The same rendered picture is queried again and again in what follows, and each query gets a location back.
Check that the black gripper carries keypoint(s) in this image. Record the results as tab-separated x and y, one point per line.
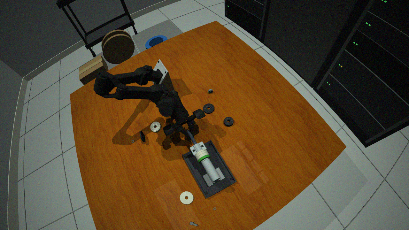
181	118

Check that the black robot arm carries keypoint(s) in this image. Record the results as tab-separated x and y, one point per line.
105	83

